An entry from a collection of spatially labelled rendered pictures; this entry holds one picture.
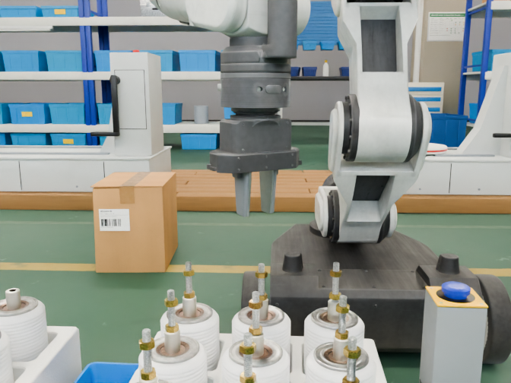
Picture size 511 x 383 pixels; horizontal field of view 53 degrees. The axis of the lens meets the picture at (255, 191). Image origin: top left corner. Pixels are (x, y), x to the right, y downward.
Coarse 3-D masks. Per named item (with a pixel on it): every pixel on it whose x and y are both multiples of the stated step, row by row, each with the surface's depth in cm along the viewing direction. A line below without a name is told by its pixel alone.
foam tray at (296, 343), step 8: (160, 336) 91; (224, 336) 91; (296, 336) 91; (224, 344) 88; (296, 344) 88; (368, 344) 88; (224, 352) 85; (296, 352) 85; (368, 352) 85; (376, 352) 85; (296, 360) 83; (376, 360) 83; (296, 368) 80; (376, 368) 80; (136, 376) 78; (208, 376) 78; (216, 376) 78; (296, 376) 78; (304, 376) 78; (376, 376) 78; (384, 376) 78
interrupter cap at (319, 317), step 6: (318, 312) 83; (324, 312) 83; (348, 312) 83; (312, 318) 81; (318, 318) 81; (324, 318) 82; (348, 318) 81; (354, 318) 81; (318, 324) 79; (324, 324) 79; (330, 324) 79; (336, 324) 79; (348, 324) 79; (354, 324) 79
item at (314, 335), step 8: (312, 312) 84; (360, 320) 81; (304, 328) 83; (312, 328) 79; (320, 328) 79; (352, 328) 78; (360, 328) 79; (304, 336) 82; (312, 336) 79; (320, 336) 78; (328, 336) 77; (360, 336) 79; (304, 344) 82; (312, 344) 80; (320, 344) 78; (360, 344) 80; (304, 352) 82; (304, 360) 83; (304, 368) 83
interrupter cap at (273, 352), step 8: (264, 344) 73; (272, 344) 73; (232, 352) 71; (264, 352) 71; (272, 352) 71; (280, 352) 71; (232, 360) 69; (240, 360) 69; (256, 360) 68; (264, 360) 68; (272, 360) 68
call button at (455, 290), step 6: (450, 282) 76; (456, 282) 76; (444, 288) 74; (450, 288) 74; (456, 288) 74; (462, 288) 74; (468, 288) 74; (444, 294) 75; (450, 294) 73; (456, 294) 73; (462, 294) 73; (468, 294) 73
